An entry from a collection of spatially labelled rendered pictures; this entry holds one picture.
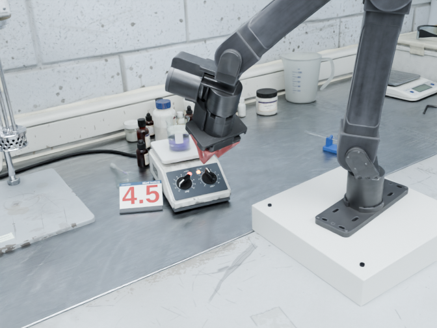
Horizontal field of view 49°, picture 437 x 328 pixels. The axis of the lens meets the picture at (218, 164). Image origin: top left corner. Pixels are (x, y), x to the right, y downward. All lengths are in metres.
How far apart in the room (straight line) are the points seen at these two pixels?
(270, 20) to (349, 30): 1.24
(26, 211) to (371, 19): 0.76
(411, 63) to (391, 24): 1.20
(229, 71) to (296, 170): 0.45
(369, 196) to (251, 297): 0.27
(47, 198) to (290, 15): 0.65
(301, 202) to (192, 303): 0.29
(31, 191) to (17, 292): 0.35
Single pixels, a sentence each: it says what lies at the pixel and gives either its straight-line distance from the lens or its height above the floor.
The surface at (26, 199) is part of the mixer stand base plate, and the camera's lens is 1.13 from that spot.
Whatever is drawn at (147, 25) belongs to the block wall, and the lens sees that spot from 1.45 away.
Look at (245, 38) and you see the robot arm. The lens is 0.77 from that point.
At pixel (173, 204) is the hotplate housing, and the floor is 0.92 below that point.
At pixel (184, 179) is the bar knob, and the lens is 0.98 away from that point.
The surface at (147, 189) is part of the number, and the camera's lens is 1.03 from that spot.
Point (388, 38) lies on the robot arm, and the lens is 0.76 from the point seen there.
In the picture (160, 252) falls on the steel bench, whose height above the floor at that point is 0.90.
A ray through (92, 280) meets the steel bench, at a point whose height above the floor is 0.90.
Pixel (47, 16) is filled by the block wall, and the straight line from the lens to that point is 1.35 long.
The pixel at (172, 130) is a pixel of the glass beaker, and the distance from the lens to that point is 1.03.
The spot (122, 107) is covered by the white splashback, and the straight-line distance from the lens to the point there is 1.41.
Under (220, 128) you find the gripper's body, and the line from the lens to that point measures 0.85.
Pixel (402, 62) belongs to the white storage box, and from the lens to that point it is 1.97.
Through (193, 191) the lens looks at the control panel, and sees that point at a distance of 0.99.
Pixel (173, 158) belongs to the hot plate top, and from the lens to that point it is 1.02.
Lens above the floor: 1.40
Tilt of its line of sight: 25 degrees down
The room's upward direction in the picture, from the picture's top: 3 degrees counter-clockwise
